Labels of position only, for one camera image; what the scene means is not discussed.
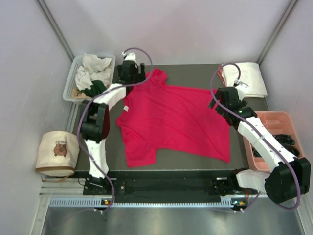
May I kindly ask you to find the dark green shirt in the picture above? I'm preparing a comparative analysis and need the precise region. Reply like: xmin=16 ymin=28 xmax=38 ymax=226
xmin=80 ymin=80 xmax=107 ymax=98

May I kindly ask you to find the pink divided plastic tray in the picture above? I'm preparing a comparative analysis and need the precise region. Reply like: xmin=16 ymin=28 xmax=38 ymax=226
xmin=243 ymin=111 xmax=305 ymax=173

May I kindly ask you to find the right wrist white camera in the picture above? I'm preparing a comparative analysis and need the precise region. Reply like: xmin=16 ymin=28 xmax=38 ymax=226
xmin=234 ymin=81 xmax=249 ymax=101

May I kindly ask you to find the dark rolled item front-right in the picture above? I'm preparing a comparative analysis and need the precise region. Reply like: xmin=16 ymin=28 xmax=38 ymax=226
xmin=285 ymin=145 xmax=301 ymax=158

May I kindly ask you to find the red t-shirt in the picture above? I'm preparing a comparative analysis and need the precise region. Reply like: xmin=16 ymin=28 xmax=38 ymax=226
xmin=116 ymin=68 xmax=230 ymax=168

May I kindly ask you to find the white printed crumpled shirt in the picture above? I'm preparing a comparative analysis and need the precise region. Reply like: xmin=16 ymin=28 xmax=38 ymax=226
xmin=75 ymin=66 xmax=112 ymax=91

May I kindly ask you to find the folded pink t-shirt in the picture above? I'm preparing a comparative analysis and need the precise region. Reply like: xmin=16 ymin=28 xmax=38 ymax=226
xmin=217 ymin=65 xmax=226 ymax=87

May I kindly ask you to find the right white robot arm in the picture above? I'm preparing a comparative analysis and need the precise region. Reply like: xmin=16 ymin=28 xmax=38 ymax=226
xmin=209 ymin=85 xmax=311 ymax=209

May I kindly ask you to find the white plastic laundry basket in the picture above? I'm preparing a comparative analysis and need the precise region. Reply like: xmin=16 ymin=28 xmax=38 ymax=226
xmin=63 ymin=53 xmax=116 ymax=104

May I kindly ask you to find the tan shirt in basket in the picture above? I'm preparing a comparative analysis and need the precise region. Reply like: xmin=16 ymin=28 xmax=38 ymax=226
xmin=71 ymin=87 xmax=91 ymax=100

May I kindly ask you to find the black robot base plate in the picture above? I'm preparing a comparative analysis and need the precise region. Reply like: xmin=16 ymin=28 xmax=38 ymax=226
xmin=83 ymin=170 xmax=247 ymax=204

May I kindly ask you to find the dark rolled item back-right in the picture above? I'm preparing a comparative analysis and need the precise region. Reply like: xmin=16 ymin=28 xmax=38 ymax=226
xmin=274 ymin=134 xmax=295 ymax=146

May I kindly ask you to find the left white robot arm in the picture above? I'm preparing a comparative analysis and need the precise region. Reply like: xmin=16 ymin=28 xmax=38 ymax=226
xmin=79 ymin=60 xmax=146 ymax=194

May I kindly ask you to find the cream fabric bear bag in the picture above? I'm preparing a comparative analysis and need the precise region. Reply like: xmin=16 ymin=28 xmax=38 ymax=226
xmin=35 ymin=131 xmax=80 ymax=183

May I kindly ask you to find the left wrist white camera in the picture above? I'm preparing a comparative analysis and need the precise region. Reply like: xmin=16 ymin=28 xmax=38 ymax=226
xmin=122 ymin=51 xmax=136 ymax=63

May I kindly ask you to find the cream crumpled shirt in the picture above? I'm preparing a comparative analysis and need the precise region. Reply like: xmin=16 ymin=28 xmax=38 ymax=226
xmin=82 ymin=53 xmax=112 ymax=74

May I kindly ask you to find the wrist white camera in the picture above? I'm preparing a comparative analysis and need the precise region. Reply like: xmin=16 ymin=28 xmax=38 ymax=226
xmin=122 ymin=51 xmax=136 ymax=63
xmin=234 ymin=81 xmax=249 ymax=101

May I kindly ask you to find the grey slotted cable duct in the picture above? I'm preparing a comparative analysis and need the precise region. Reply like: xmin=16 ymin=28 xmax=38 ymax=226
xmin=49 ymin=197 xmax=235 ymax=208

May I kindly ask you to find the dark rolled item front-left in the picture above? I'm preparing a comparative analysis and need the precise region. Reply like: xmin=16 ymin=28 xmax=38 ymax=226
xmin=252 ymin=147 xmax=262 ymax=158

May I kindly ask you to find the folded cream t-shirt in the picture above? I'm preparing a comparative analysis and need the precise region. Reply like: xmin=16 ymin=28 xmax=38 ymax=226
xmin=223 ymin=62 xmax=268 ymax=98

